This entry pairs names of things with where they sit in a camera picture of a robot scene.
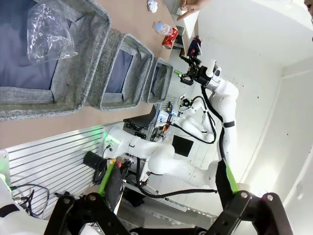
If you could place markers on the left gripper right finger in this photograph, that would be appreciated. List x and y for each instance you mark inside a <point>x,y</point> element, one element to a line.
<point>244,215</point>

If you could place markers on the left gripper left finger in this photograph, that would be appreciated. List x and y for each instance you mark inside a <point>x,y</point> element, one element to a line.
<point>73,213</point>

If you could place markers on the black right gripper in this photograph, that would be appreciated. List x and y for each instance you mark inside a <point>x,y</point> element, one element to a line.
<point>203,76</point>

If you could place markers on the crushed red can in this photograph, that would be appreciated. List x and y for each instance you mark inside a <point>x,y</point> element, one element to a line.
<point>170,39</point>

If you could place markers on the clear bottle with blue cap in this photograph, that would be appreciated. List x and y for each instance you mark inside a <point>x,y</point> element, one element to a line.
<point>163,27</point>

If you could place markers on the white paper ball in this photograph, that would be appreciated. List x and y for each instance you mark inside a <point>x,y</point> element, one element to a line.
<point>152,6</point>

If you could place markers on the clear plastic bag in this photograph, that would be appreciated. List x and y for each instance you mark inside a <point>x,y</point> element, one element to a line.
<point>46,31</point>

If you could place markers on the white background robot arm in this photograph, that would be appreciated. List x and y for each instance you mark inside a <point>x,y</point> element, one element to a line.
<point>193,124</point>

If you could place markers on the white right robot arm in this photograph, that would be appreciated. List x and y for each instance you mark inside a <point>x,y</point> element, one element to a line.
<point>171,169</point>

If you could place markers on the person's left hand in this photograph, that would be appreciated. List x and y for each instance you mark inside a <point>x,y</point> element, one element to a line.
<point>193,6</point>

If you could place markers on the red and blue cloth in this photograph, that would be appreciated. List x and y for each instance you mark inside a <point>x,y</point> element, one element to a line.
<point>194,46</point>

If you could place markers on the grey fabric basket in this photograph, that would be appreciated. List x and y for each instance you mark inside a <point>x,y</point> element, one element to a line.
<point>80,73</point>
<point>122,104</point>
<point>162,80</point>

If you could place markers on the large white table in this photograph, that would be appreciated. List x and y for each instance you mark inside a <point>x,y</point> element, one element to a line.
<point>189,24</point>

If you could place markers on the cluttered equipment rack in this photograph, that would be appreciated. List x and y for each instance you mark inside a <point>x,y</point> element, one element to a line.
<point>161,117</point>

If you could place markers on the black cylinder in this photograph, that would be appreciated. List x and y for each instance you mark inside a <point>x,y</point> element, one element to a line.
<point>93,160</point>

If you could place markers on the yellow red emergency stop button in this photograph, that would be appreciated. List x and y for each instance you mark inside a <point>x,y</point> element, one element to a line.
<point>113,162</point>

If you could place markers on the slotted aluminium mounting plate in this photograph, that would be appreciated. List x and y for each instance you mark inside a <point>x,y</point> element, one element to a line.
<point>49,151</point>

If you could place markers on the black office chair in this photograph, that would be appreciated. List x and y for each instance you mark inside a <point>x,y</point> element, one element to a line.
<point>144,120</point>

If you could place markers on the black square floor panel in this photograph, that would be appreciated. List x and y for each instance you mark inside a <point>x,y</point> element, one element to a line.
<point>182,145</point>

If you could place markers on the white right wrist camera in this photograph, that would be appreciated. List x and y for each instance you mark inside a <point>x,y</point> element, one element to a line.
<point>210,68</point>

